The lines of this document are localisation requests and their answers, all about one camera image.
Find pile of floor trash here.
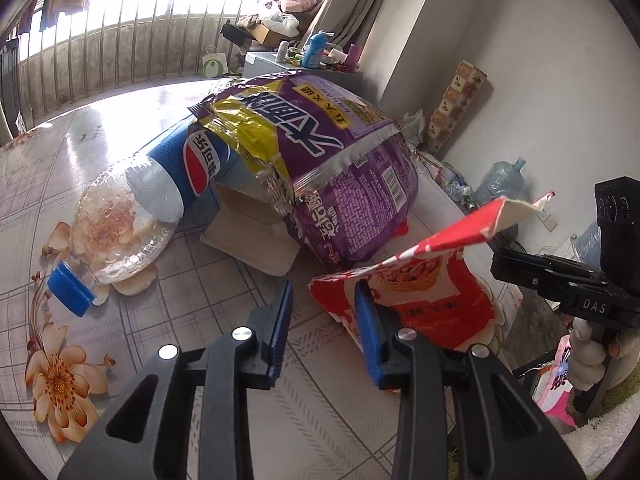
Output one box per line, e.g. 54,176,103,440
412,150,477,211

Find metal balcony railing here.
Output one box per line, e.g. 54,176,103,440
1,0,269,133

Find cardboard box on cabinet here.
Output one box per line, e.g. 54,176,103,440
247,23,288,49

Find large clear water jug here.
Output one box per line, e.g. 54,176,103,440
474,157,526,205

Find white green shopping bag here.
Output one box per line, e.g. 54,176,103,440
201,46,229,79

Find pepsi plastic bottle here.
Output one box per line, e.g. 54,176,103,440
48,118,238,318

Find right hand white glove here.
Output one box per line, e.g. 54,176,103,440
567,318,639,391

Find purple cup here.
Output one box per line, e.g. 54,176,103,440
345,44,361,70

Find grey cabinet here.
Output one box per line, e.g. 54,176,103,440
242,52,362,93

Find pink bag on cabinet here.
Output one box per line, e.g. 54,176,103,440
278,0,322,16

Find brown cardboard piece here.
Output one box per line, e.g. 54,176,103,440
201,183,299,276

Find purple snack bag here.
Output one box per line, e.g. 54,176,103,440
190,70,418,272

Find blue detergent bottle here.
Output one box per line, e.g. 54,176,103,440
300,30,329,70

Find white plastic bag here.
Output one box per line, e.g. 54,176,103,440
399,110,426,150

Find red snack bag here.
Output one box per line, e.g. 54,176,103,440
309,192,554,353

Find grey curtain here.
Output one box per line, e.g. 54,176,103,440
298,0,384,50

